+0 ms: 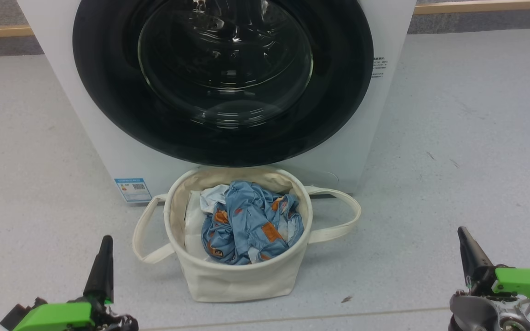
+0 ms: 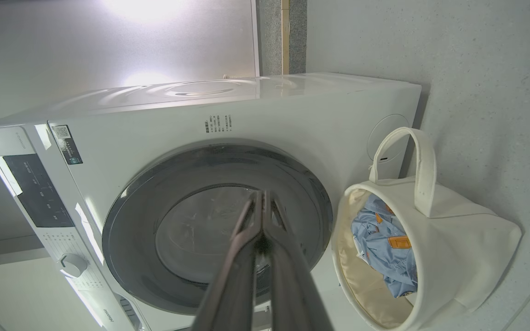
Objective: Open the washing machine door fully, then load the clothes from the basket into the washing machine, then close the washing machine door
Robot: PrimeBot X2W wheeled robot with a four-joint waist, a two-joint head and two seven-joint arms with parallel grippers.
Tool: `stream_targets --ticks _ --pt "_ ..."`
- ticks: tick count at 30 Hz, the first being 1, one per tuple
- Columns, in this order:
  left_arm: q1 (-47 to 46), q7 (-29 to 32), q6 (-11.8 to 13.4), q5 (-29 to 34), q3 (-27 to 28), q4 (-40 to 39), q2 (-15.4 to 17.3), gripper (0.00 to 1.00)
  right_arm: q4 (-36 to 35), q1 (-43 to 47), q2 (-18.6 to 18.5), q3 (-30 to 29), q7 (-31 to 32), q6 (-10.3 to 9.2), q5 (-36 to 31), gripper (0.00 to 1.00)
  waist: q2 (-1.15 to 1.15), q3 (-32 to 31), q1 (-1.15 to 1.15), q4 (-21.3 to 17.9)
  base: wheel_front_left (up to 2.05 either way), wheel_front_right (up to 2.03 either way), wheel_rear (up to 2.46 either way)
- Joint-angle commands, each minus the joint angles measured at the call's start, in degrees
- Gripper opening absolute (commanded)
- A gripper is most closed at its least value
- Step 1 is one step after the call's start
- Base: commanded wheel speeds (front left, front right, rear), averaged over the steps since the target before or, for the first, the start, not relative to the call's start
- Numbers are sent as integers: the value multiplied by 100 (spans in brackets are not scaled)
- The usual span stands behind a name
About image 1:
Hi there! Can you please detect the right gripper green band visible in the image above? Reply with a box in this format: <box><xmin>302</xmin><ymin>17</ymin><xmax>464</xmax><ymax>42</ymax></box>
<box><xmin>457</xmin><ymin>226</ymin><xmax>530</xmax><ymax>320</ymax></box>

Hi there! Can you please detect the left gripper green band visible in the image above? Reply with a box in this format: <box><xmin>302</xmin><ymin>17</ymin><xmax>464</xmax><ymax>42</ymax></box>
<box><xmin>12</xmin><ymin>235</ymin><xmax>139</xmax><ymax>331</ymax></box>

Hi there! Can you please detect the white garment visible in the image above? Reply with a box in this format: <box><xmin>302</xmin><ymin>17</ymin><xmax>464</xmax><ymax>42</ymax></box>
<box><xmin>184</xmin><ymin>185</ymin><xmax>231</xmax><ymax>260</ymax></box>

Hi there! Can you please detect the blue patterned garment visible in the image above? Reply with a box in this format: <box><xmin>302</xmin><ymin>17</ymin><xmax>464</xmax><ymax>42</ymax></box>
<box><xmin>201</xmin><ymin>181</ymin><xmax>305</xmax><ymax>265</ymax></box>

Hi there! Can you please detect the round black glass washer door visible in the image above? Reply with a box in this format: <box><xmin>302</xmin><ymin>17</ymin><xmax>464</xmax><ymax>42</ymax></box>
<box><xmin>73</xmin><ymin>0</ymin><xmax>374</xmax><ymax>167</ymax></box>

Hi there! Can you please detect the white front-load washing machine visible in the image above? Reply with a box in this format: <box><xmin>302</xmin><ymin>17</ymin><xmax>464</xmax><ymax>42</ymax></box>
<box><xmin>17</xmin><ymin>0</ymin><xmax>417</xmax><ymax>205</ymax></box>

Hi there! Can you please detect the blue energy label sticker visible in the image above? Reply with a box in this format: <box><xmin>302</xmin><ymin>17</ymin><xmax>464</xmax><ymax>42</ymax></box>
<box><xmin>114</xmin><ymin>178</ymin><xmax>152</xmax><ymax>203</ymax></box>

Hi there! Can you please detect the cream canvas laundry basket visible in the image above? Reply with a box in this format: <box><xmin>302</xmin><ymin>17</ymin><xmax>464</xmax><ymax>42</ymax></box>
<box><xmin>132</xmin><ymin>166</ymin><xmax>362</xmax><ymax>302</ymax></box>

